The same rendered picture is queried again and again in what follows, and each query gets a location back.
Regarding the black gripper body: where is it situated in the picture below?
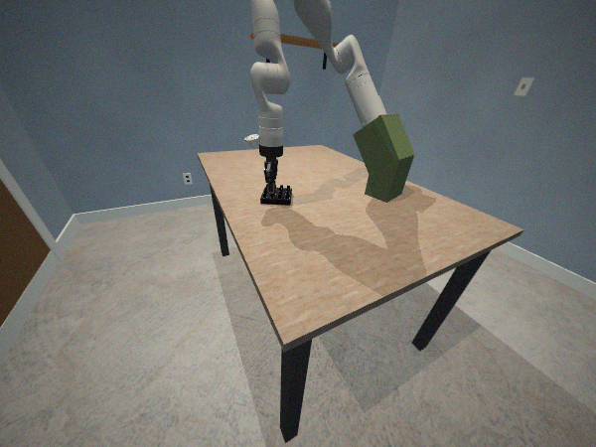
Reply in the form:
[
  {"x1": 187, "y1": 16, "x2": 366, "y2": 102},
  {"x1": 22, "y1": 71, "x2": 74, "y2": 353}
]
[{"x1": 259, "y1": 145, "x2": 283, "y2": 173}]

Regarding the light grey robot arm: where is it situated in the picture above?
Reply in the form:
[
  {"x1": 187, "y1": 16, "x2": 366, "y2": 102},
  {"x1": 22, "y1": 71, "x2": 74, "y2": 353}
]
[{"x1": 244, "y1": 0, "x2": 386, "y2": 147}]

